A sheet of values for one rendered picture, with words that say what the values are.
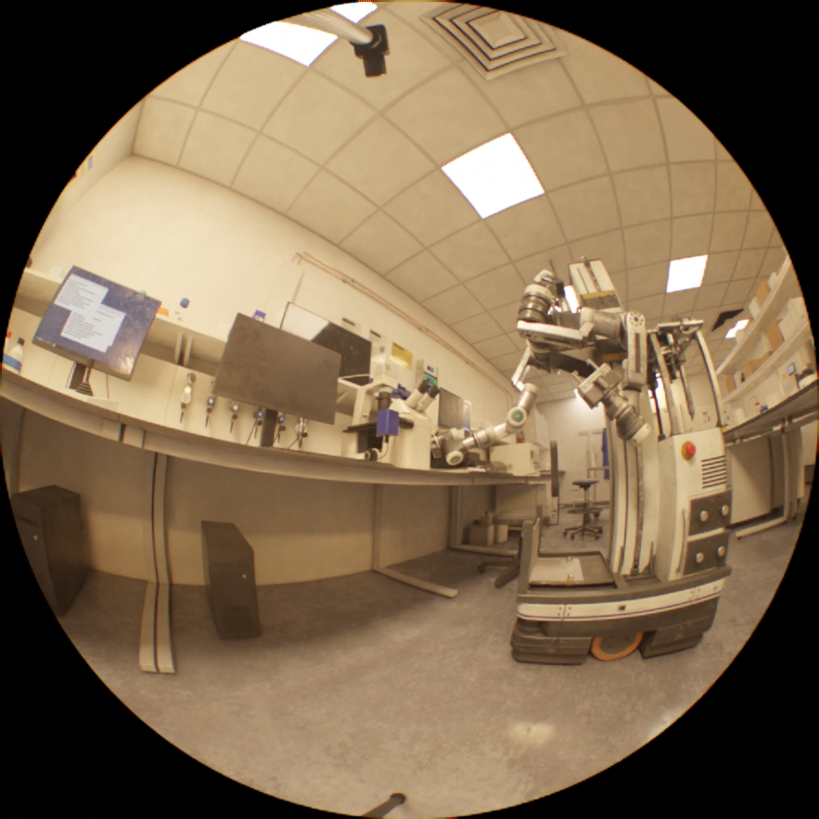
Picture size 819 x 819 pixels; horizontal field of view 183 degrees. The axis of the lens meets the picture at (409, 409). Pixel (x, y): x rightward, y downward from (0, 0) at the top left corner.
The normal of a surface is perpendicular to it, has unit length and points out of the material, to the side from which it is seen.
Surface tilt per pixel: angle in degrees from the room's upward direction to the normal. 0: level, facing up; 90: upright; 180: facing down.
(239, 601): 90
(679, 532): 90
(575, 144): 180
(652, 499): 90
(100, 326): 86
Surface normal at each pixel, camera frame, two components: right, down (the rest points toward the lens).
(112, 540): 0.75, -0.15
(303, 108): -0.04, 0.96
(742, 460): -0.66, -0.23
